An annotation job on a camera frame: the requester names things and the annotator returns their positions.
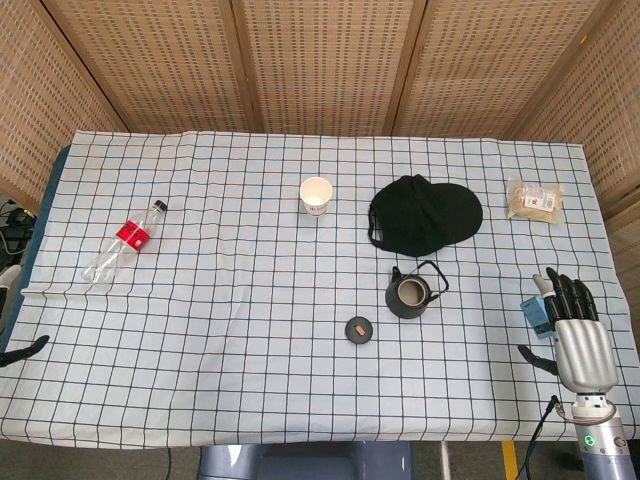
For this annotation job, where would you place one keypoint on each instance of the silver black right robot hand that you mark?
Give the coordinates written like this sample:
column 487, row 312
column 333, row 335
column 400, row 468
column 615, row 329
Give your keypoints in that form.
column 585, row 350

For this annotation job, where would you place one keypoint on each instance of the black teapot lid cork knob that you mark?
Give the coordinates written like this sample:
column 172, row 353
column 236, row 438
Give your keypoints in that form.
column 359, row 331

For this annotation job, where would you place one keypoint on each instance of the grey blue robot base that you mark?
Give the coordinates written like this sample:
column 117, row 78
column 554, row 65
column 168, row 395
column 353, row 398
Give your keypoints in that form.
column 305, row 460

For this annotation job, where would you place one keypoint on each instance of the black cast iron teapot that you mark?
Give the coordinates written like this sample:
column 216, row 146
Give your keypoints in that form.
column 407, row 295

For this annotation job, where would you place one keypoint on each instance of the small blue cardboard box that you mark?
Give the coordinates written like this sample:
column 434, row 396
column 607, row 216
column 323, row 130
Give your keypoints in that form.
column 536, row 315

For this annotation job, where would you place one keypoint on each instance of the yellow floor tape strip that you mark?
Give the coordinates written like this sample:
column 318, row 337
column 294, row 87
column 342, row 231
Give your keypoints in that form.
column 509, row 460

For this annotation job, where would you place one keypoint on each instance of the clear bag of snacks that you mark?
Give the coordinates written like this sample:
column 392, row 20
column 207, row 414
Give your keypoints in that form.
column 534, row 200

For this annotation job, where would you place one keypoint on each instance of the white table leg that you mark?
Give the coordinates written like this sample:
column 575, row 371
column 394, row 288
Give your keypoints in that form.
column 444, row 460

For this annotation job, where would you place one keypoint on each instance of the black baseball cap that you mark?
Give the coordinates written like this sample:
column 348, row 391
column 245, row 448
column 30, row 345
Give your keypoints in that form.
column 425, row 215

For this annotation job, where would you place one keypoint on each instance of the white paper cup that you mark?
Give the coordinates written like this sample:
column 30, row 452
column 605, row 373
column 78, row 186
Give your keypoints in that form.
column 315, row 197

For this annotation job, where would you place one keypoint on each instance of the bamboo folding screen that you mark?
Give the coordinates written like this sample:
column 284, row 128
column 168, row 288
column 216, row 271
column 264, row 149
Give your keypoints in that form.
column 325, row 65

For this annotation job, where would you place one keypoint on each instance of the clear red-labelled plastic bottle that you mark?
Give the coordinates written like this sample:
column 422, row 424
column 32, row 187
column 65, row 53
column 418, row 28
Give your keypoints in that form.
column 131, row 235

